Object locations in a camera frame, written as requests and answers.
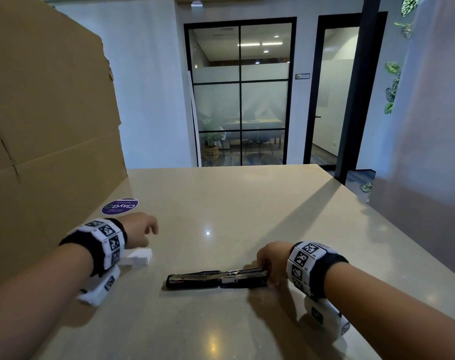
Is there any person's left hand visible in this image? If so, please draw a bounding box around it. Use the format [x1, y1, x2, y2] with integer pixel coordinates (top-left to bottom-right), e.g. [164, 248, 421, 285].
[119, 212, 159, 249]

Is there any person's right hand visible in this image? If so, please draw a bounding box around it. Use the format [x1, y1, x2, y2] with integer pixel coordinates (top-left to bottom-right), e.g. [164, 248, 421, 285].
[256, 241, 294, 290]

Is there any black stapler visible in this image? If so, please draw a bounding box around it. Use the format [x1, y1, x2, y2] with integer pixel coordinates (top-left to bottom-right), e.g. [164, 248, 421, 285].
[165, 268, 270, 291]

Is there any person's left forearm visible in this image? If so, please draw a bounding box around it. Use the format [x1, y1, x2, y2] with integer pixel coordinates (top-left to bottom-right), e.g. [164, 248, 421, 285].
[0, 241, 95, 360]

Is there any person's right forearm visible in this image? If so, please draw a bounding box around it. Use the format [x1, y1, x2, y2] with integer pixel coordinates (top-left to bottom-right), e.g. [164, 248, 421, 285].
[323, 261, 455, 360]

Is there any white staple box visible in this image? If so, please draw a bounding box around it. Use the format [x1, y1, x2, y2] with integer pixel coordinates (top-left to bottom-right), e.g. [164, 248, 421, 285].
[118, 248, 153, 266]

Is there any purple round sticker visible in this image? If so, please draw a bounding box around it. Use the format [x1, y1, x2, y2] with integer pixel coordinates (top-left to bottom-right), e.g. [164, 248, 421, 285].
[101, 198, 140, 216]

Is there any right marker-printed wristband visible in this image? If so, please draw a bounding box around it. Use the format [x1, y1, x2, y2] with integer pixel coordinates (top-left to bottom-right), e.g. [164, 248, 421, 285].
[286, 241, 349, 300]

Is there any marker-printed wristband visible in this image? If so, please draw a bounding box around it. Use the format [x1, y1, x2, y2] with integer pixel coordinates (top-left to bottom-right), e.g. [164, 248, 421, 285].
[58, 218, 128, 278]
[286, 241, 349, 300]

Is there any left marker-printed wristband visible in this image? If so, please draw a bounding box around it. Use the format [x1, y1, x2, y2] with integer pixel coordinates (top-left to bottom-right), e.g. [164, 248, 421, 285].
[58, 218, 128, 278]

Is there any potted plant in woven basket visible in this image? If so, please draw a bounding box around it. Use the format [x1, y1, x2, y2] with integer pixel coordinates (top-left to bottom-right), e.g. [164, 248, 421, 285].
[200, 108, 227, 162]

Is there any white leaning board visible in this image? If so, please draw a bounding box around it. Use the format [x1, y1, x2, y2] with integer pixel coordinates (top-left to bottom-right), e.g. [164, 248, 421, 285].
[186, 70, 203, 168]

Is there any meeting room table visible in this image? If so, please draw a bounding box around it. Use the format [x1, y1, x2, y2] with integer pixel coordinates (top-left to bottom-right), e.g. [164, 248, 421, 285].
[219, 118, 285, 159]

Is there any large cardboard box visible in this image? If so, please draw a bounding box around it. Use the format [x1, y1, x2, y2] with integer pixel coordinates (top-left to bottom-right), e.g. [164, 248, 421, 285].
[0, 0, 129, 295]

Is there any black-framed glass partition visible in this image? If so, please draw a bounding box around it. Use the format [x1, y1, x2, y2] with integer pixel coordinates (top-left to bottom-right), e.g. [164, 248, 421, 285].
[183, 17, 298, 168]

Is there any black-framed glass door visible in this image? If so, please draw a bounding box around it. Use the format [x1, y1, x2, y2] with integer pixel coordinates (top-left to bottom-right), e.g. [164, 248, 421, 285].
[303, 11, 388, 166]

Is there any black pillar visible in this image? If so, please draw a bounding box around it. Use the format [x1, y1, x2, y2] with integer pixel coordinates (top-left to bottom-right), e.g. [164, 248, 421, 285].
[333, 0, 383, 185]

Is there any green leaf vine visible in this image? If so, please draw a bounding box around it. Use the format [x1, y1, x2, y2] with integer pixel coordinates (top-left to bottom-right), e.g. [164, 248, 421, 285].
[383, 0, 424, 115]

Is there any white translucent plastic sheet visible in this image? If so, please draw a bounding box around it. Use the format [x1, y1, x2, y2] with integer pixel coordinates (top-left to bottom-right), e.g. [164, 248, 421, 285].
[365, 0, 455, 229]

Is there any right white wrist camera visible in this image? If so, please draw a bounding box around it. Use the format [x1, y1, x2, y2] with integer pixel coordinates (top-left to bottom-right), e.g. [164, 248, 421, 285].
[303, 295, 351, 337]

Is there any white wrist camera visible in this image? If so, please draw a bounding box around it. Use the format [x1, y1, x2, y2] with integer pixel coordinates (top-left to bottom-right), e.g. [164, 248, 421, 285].
[77, 265, 122, 307]
[303, 295, 351, 337]

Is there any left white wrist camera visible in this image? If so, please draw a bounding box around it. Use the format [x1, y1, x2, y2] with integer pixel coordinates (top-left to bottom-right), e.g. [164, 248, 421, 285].
[77, 265, 122, 307]

